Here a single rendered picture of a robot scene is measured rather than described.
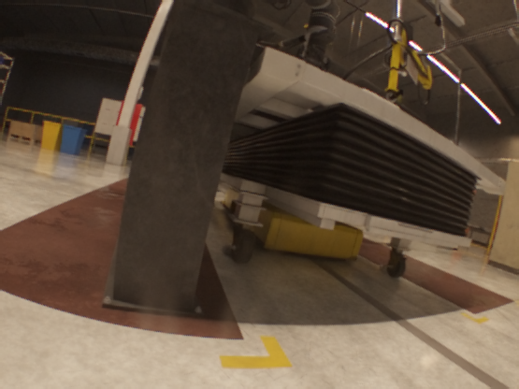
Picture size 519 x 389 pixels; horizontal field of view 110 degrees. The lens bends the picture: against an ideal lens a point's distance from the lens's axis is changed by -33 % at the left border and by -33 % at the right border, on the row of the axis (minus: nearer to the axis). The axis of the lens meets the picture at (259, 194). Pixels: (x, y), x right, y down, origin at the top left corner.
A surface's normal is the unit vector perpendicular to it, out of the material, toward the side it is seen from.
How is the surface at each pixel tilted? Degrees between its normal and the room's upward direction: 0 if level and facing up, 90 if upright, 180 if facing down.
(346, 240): 90
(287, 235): 90
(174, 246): 90
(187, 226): 90
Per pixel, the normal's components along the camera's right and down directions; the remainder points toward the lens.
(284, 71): 0.29, 0.12
